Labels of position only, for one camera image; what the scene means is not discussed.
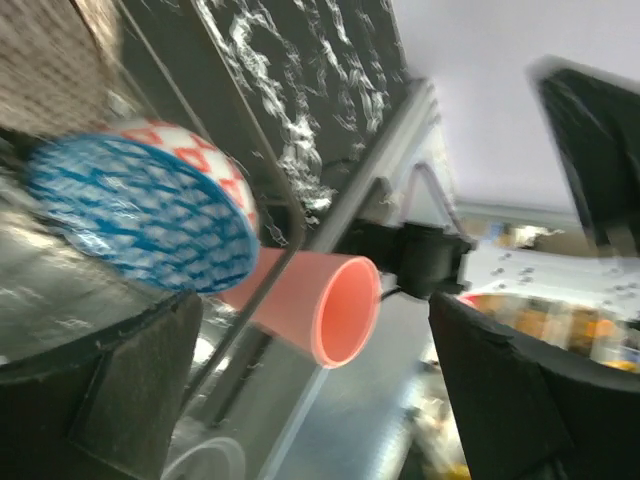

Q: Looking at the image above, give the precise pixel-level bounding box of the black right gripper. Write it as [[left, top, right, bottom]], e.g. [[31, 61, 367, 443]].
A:
[[528, 57, 639, 258]]

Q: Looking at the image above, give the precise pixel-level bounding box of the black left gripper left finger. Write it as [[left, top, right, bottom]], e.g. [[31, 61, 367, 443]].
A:
[[1, 293, 203, 479]]

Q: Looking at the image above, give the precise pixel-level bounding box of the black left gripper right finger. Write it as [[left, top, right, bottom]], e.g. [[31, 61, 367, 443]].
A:
[[429, 293, 639, 480]]

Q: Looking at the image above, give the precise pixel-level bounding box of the blue triangle pattern bowl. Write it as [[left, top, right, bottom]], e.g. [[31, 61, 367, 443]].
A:
[[27, 126, 259, 294]]

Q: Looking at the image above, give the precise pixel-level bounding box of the orange treehouse book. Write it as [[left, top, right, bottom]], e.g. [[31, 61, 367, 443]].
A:
[[459, 293, 639, 373]]

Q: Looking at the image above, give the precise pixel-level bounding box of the clear drinking glass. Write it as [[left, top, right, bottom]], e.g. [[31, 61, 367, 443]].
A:
[[161, 437, 246, 480]]

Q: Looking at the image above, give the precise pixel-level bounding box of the pink plastic cup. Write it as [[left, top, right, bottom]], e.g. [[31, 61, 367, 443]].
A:
[[251, 251, 381, 368]]

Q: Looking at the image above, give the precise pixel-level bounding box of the metal wire dish rack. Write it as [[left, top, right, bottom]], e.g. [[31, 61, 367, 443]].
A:
[[110, 1, 302, 427]]

